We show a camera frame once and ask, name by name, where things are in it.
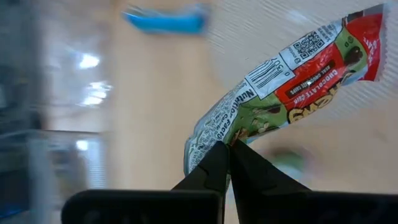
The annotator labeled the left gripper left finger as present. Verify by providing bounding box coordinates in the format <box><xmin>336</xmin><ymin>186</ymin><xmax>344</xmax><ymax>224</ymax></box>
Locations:
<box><xmin>61</xmin><ymin>140</ymin><xmax>231</xmax><ymax>224</ymax></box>

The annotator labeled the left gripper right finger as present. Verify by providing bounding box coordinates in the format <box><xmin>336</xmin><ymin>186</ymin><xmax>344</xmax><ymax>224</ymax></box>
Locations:
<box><xmin>229</xmin><ymin>139</ymin><xmax>398</xmax><ymax>224</ymax></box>

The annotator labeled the red green chewy granola bar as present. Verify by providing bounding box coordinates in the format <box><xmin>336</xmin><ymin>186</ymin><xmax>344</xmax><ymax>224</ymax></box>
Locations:
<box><xmin>183</xmin><ymin>2</ymin><xmax>388</xmax><ymax>177</ymax></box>

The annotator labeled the blue granola bar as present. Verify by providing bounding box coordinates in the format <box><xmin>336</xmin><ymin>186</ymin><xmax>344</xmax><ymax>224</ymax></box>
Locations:
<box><xmin>122</xmin><ymin>3</ymin><xmax>210</xmax><ymax>35</ymax></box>

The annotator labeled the clear plastic bin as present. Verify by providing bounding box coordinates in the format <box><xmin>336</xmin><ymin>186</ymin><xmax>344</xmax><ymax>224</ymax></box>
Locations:
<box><xmin>42</xmin><ymin>37</ymin><xmax>113</xmax><ymax>132</ymax></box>
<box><xmin>0</xmin><ymin>129</ymin><xmax>107</xmax><ymax>224</ymax></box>

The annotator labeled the round woven beige mat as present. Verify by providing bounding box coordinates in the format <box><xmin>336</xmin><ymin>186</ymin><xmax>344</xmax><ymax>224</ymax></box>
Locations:
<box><xmin>205</xmin><ymin>0</ymin><xmax>398</xmax><ymax>125</ymax></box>

